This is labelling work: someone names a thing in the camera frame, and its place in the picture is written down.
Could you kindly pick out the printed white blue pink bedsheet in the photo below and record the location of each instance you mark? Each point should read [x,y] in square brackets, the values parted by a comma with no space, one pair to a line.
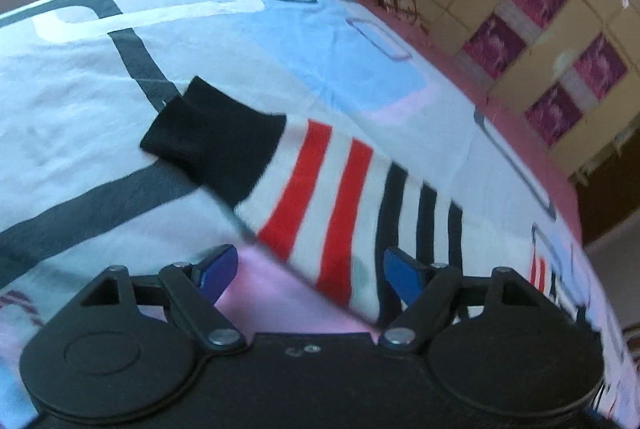
[300,59]

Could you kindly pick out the magenta wall poster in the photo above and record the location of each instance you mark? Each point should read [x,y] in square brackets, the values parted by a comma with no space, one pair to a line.
[552,109]

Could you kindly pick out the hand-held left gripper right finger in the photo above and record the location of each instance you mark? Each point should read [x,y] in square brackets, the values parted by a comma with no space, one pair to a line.
[402,274]

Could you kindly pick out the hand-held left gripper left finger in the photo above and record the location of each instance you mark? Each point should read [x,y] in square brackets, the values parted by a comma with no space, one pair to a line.
[220,271]

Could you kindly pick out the black white red striped sweater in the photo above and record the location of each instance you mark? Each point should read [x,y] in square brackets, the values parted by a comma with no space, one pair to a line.
[320,189]

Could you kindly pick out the dark brown wooden door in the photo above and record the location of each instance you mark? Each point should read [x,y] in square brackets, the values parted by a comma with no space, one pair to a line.
[610,204]

